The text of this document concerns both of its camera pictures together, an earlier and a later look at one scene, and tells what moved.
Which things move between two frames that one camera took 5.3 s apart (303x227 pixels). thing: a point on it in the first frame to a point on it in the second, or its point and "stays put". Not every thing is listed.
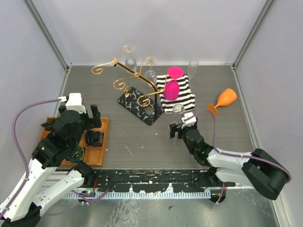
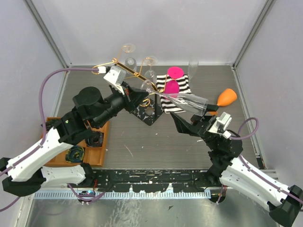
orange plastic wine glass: [227, 97] stays put
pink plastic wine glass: [171, 88] stays put
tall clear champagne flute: [192, 68] stays put
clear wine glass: [130, 63] stays put
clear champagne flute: [178, 109] to [198, 105]
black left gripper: [94, 121] to [132, 97]
